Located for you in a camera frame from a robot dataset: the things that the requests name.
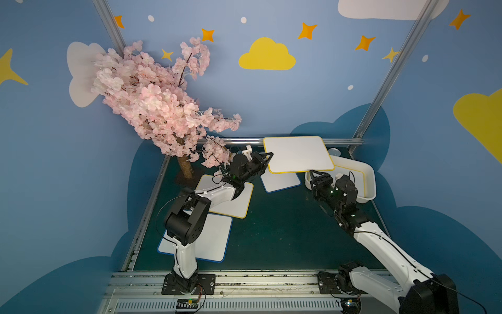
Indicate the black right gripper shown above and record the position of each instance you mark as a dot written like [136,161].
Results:
[321,186]

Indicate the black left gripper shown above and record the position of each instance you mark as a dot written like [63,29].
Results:
[255,164]

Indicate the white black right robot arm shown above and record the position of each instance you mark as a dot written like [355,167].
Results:
[415,288]

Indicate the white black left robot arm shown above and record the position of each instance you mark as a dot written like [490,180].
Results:
[186,218]

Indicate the blue-framed whiteboard near box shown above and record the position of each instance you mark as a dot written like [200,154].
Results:
[278,182]

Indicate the white plastic storage box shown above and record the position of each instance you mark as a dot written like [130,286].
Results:
[367,170]

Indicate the blue-framed whiteboard front left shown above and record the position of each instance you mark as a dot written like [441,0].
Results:
[211,245]

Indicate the right round circuit board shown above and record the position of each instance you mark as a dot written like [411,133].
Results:
[350,306]

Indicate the pink artificial blossom tree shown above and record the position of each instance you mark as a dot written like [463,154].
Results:
[153,99]

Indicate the left green circuit board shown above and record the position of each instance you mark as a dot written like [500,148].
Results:
[187,305]

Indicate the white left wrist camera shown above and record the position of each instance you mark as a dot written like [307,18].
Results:
[248,152]

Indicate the horizontal aluminium back rail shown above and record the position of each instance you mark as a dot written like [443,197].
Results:
[259,141]

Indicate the right aluminium corner post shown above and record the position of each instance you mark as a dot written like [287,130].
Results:
[419,27]

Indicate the aluminium corner post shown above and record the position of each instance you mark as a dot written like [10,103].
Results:
[419,27]
[110,24]

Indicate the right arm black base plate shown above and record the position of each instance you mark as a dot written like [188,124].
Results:
[336,283]

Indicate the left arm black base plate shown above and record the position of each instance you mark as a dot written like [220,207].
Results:
[174,284]

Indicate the aluminium front rail frame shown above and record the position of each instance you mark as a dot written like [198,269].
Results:
[235,292]

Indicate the left aluminium corner post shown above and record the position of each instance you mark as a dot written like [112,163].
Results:
[110,24]

